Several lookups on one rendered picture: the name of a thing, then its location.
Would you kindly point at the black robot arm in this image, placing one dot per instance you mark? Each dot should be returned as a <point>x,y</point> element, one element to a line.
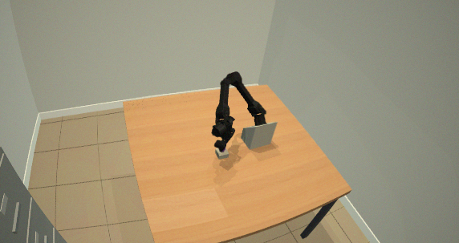
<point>224,121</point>

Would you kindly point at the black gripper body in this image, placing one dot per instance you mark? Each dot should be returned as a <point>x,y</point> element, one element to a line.
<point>225,137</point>

